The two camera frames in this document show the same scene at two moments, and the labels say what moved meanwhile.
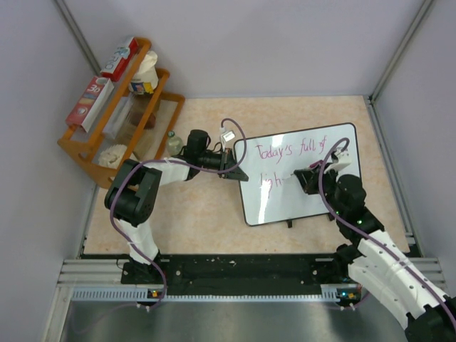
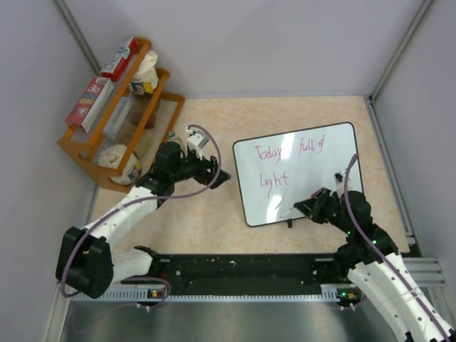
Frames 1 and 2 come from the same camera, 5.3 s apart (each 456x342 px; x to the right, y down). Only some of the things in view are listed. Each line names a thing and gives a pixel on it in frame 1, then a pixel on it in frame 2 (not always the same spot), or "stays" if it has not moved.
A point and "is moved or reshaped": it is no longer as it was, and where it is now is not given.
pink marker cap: x=316 y=163 is moved or reshaped
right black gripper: x=309 y=179 → x=312 y=207
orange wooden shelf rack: x=136 y=119 stays
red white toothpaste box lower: x=90 y=102 stays
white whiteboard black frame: x=273 y=192 stays
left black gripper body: x=225 y=159 → x=194 y=169
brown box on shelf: x=150 y=122 stays
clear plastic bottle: x=174 y=144 stays
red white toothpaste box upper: x=112 y=70 stays
